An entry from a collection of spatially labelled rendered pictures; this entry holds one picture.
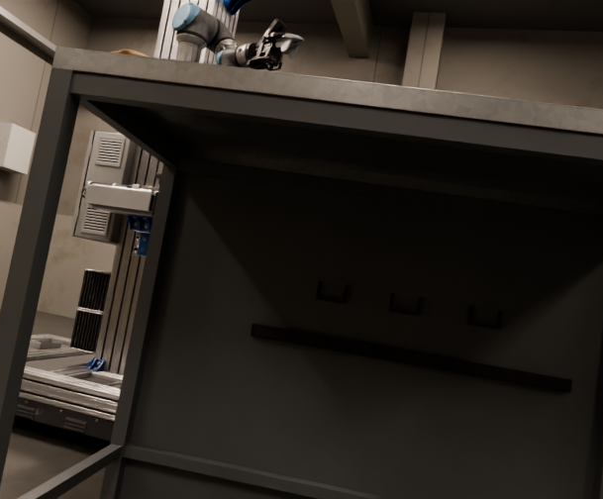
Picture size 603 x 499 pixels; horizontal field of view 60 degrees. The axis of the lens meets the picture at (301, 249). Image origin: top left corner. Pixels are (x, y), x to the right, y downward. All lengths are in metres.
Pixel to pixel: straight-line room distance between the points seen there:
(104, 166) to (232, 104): 1.53
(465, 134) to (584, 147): 0.18
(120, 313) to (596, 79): 4.59
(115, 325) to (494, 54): 4.36
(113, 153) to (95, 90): 1.39
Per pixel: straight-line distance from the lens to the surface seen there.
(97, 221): 2.39
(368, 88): 0.92
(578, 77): 5.59
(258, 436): 1.52
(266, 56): 1.74
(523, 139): 0.93
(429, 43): 5.35
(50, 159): 1.04
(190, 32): 2.12
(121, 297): 2.34
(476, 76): 5.49
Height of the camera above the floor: 0.69
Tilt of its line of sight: 5 degrees up
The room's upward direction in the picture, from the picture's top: 9 degrees clockwise
